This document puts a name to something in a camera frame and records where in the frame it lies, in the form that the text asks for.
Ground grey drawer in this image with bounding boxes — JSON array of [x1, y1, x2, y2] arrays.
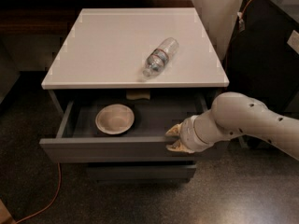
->
[[86, 161, 196, 182], [40, 90, 228, 163]]

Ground yellow sponge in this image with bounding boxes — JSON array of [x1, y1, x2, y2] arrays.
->
[[126, 89, 150, 100]]

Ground white top drawer cabinet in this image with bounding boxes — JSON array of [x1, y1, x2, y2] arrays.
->
[[40, 7, 230, 184]]

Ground dark wooden desk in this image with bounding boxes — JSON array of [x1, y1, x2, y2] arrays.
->
[[0, 0, 194, 35]]

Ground grey top drawer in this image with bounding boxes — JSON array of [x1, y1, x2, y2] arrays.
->
[[40, 90, 228, 163]]

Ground orange power cable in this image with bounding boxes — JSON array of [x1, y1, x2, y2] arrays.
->
[[14, 161, 64, 224]]

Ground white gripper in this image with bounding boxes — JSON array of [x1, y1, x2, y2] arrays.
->
[[165, 116, 213, 154]]

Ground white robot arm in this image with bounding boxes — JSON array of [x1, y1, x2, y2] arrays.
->
[[166, 92, 299, 160]]

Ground clear plastic water bottle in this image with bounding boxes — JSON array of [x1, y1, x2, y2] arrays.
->
[[142, 37, 179, 78]]

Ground white paper bowl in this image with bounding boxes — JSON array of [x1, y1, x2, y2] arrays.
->
[[95, 104, 135, 135]]

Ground grey bottom drawer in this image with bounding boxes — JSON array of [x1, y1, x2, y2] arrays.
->
[[86, 161, 196, 182]]

